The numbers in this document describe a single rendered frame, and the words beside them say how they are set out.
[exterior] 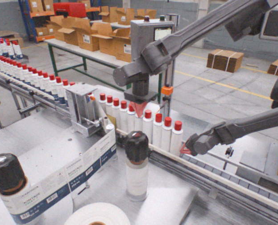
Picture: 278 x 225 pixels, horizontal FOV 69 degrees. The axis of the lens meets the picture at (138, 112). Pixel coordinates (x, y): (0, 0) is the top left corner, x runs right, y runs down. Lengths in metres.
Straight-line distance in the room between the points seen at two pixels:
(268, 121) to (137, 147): 0.42
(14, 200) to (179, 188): 0.60
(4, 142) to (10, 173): 0.73
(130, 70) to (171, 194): 0.54
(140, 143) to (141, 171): 0.12
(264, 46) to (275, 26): 5.10
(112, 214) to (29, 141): 0.82
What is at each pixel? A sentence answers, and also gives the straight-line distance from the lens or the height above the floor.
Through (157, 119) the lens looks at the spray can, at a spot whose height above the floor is 1.07.
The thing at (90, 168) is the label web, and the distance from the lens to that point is 0.88.
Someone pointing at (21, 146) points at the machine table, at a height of 0.83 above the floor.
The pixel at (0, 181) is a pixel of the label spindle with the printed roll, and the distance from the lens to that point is 0.72.
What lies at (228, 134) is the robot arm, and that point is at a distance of 0.83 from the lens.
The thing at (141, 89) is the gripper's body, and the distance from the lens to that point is 0.66.
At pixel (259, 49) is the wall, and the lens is 6.35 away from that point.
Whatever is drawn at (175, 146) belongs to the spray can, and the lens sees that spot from 0.97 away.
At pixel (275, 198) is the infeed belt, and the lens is 1.03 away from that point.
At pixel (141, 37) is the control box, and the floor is 1.42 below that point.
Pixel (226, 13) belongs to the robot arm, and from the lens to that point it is 0.66.
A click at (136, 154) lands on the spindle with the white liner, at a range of 0.68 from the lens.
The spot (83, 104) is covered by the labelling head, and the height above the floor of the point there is 1.05.
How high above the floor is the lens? 1.60
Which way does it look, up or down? 32 degrees down
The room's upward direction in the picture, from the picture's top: straight up
